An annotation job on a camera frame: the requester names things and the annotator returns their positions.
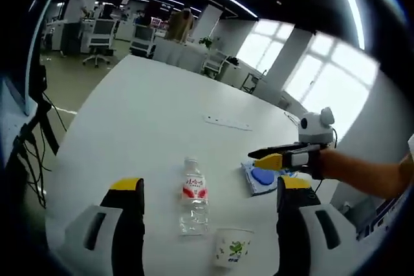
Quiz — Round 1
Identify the clear bag with red label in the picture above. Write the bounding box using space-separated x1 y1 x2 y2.
178 156 211 237

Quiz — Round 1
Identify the white paper cup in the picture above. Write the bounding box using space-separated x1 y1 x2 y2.
212 227 256 271

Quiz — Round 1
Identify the black stand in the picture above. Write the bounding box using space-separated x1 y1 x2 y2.
18 62 61 158

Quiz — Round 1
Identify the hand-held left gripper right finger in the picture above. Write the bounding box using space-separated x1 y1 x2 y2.
276 175 358 276

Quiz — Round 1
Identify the wet wipes pack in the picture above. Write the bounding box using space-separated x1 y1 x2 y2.
241 159 285 198

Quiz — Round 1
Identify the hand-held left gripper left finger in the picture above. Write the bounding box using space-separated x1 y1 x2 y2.
66 177 146 276

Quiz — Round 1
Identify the white desk partition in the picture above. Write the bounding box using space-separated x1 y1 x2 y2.
153 39 208 74

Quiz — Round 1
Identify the black metal frame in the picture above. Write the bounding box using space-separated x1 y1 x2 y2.
241 73 260 93

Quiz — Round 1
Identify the table socket strip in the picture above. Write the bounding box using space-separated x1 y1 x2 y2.
202 113 254 132

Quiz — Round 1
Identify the black cable bundle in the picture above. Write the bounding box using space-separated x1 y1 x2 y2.
14 120 50 209

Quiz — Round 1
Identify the white table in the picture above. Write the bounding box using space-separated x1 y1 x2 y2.
45 54 340 276

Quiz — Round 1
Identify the white office chair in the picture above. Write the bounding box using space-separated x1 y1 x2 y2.
201 50 230 77
82 18 118 69
129 25 157 59

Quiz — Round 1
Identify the potted plant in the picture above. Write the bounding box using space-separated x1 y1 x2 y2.
199 36 215 51

